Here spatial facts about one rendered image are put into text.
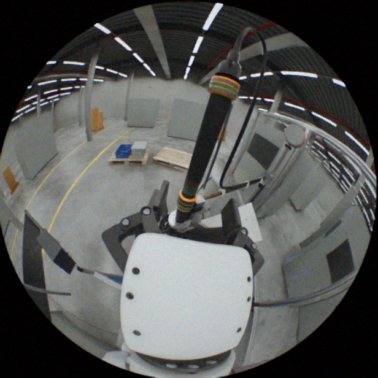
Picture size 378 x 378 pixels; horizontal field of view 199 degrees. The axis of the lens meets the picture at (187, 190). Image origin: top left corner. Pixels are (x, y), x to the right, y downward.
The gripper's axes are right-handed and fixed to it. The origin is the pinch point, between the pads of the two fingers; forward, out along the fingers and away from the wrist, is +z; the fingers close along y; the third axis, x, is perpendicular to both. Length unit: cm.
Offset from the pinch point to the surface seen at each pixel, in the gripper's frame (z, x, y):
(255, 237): 12, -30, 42
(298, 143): 45, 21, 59
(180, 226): 7.2, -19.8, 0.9
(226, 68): 8.5, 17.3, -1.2
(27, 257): -80, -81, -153
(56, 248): -22, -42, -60
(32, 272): -92, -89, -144
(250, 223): 22, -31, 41
